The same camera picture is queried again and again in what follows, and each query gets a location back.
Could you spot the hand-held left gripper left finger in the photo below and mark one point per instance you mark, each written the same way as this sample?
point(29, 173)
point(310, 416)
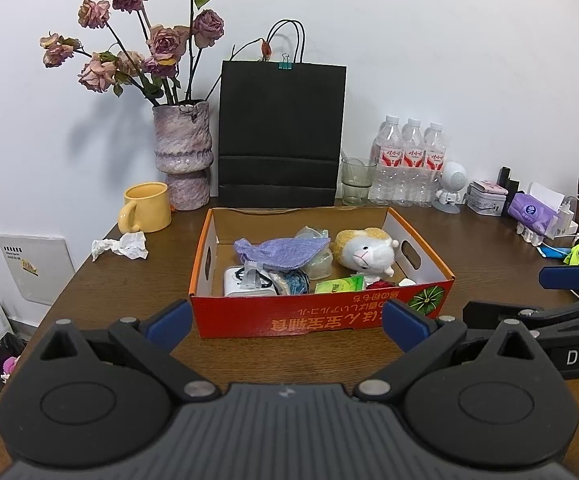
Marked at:
point(169, 325)

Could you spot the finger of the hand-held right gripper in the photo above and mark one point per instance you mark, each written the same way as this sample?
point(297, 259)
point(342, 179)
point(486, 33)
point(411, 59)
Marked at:
point(564, 277)
point(559, 319)

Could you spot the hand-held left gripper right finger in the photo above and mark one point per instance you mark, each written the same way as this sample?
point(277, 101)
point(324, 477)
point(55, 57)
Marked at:
point(404, 325)

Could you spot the green packet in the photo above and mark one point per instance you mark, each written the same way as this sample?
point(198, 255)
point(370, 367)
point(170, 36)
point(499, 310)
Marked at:
point(339, 286)

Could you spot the white and yellow plush toy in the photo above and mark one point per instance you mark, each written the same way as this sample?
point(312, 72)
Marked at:
point(369, 252)

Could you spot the orange cardboard box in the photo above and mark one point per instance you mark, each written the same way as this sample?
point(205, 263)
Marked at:
point(279, 317)

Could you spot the purple knitted cloth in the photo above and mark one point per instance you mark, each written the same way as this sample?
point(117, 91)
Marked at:
point(284, 252)

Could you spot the blue packet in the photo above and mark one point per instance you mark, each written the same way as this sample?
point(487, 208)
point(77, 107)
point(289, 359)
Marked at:
point(554, 250)

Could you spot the purple tissue pack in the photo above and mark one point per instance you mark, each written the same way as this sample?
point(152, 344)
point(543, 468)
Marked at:
point(529, 210)

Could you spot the small white device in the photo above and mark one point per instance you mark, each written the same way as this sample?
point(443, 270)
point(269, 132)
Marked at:
point(234, 280)

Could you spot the crumpled white tissue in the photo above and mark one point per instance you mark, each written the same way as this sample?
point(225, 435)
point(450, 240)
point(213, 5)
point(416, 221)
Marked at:
point(129, 245)

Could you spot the black cosmetic tube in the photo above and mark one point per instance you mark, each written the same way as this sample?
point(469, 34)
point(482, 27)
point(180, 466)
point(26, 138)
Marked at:
point(513, 191)
point(504, 174)

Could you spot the printed tin box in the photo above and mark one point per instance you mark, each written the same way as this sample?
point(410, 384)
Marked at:
point(487, 205)

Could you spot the pink case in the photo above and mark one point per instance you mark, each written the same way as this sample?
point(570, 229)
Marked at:
point(492, 187)

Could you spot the yellow mug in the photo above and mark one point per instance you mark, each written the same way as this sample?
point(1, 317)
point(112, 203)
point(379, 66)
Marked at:
point(147, 210)

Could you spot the clear plastic bag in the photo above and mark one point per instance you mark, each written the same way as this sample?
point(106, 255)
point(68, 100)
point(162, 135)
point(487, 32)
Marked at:
point(314, 234)

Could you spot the clear glass cup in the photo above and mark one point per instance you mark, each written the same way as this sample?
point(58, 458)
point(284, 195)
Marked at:
point(357, 185)

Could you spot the white robot figurine speaker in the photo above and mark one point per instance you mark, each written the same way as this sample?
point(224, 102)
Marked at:
point(453, 175)

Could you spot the red label water bottle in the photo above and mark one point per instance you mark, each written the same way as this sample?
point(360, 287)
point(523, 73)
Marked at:
point(434, 162)
point(385, 160)
point(412, 160)

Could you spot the mottled purple ceramic vase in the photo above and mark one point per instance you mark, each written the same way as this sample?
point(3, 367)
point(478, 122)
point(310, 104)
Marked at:
point(182, 145)

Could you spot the black paper bag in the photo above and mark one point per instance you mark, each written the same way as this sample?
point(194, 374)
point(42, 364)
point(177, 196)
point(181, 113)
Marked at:
point(279, 125)

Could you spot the dried pink rose bouquet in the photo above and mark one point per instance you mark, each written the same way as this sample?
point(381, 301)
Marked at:
point(162, 42)

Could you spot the teal binder clip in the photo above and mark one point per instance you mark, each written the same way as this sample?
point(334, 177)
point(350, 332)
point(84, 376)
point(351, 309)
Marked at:
point(285, 65)

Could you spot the white wall panel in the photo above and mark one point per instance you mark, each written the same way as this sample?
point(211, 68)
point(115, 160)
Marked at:
point(34, 270)

